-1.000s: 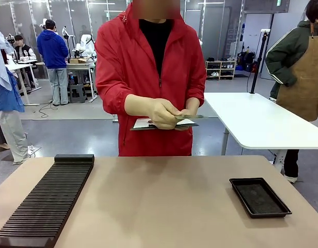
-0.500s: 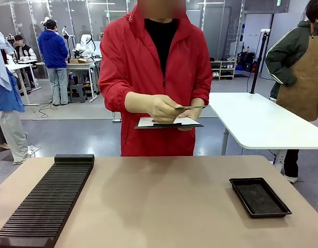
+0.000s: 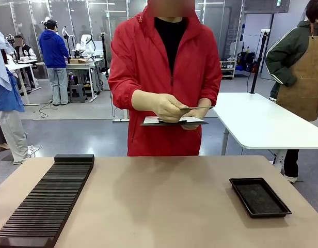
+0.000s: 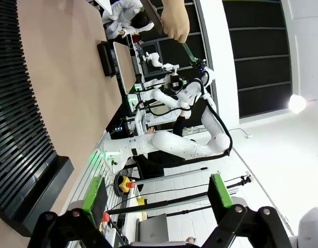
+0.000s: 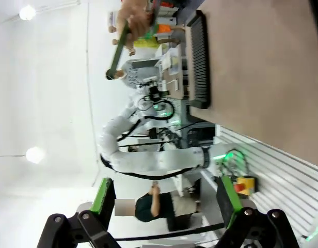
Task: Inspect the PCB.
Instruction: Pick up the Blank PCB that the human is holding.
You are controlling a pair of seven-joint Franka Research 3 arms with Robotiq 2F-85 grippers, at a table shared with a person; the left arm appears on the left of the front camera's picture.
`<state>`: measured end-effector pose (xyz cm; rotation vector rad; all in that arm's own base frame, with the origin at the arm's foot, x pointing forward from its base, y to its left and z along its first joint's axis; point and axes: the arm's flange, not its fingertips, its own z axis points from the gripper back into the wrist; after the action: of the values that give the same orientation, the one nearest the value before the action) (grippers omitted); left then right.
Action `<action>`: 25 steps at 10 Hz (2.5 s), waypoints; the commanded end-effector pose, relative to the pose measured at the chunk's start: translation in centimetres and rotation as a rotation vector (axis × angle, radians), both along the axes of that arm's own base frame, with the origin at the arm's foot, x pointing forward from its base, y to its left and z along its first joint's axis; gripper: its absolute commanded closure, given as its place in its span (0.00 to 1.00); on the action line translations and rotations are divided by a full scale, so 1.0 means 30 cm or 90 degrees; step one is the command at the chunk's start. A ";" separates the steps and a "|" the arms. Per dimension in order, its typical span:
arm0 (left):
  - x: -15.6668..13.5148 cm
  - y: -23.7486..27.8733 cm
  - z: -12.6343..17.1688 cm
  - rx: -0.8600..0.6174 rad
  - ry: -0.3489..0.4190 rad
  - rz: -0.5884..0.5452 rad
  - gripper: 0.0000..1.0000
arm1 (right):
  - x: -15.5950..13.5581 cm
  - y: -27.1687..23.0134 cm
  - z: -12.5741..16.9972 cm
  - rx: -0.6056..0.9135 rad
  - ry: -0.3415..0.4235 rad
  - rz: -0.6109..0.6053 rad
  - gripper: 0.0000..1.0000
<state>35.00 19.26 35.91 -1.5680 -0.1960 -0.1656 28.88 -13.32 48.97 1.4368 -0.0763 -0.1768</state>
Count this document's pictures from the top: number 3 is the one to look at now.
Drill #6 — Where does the person's left hand beige glove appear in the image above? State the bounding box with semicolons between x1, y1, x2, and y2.
181;106;214;131

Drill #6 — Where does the person's right hand beige glove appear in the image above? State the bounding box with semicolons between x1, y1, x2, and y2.
132;89;189;122

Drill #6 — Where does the green PCB board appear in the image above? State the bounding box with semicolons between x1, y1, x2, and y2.
179;105;216;111

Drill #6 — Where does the black clipboard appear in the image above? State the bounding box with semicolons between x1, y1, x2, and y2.
140;116;209;127

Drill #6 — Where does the black slotted PCB rack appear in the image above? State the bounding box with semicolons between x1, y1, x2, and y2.
0;154;95;248

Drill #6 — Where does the white paper sheet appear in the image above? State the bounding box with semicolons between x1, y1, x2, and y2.
143;116;205;124

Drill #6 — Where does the person in red jacket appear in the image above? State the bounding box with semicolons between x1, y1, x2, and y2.
108;0;223;157

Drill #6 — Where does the white storage shelf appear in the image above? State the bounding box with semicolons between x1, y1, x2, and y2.
220;60;237;80

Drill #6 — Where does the white table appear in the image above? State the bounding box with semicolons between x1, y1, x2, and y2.
212;92;318;173

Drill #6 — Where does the black pole stand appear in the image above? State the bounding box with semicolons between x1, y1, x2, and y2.
250;28;271;94

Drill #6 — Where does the black step stool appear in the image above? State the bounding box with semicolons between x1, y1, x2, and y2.
69;84;87;104

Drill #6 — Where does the black rectangular tray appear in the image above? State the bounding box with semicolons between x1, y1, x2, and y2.
229;177;293;219

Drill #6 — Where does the person in brown apron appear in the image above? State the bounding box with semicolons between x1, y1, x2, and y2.
265;0;318;184

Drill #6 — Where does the man in blue hoodie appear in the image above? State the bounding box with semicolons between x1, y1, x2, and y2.
39;19;71;106

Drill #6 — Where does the white desk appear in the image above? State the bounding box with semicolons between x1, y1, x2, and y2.
5;59;42;106

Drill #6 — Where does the seated person varsity jacket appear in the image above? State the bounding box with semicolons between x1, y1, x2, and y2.
13;35;38;88

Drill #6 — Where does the person in light blue shirt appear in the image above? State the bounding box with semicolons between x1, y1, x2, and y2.
0;28;36;166

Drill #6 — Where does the white frame workbench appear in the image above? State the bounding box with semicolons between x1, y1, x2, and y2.
66;58;105;103

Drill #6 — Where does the black floor cable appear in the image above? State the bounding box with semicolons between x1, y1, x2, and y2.
39;101;59;119

